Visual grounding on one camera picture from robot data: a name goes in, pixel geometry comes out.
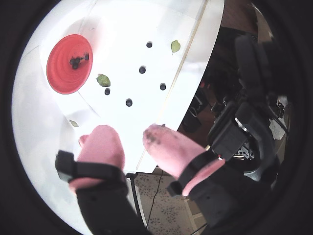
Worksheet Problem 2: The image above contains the pink covered gripper finger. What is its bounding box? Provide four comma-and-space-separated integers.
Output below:
55, 124, 153, 235
142, 123, 279, 230

